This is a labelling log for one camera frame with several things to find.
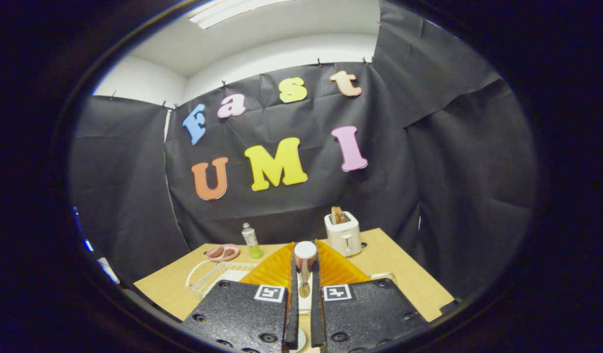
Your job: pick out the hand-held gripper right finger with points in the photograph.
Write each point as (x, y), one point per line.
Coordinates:
(365, 316)

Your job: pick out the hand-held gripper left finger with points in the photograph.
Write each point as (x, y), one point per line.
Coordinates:
(242, 318)

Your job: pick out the small pink dish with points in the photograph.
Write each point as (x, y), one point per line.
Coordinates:
(222, 259)

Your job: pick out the brown food piece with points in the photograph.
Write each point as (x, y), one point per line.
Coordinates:
(216, 252)
(229, 252)

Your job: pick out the clear bottle with green liquid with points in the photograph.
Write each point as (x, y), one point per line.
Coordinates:
(252, 242)

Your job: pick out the white toaster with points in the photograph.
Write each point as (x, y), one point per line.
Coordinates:
(344, 235)

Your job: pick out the brown toast slice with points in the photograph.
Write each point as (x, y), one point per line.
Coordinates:
(338, 215)

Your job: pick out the black backdrop cloth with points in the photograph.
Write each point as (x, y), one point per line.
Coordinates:
(453, 186)

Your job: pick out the ceiling light panel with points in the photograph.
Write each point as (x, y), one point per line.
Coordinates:
(232, 12)

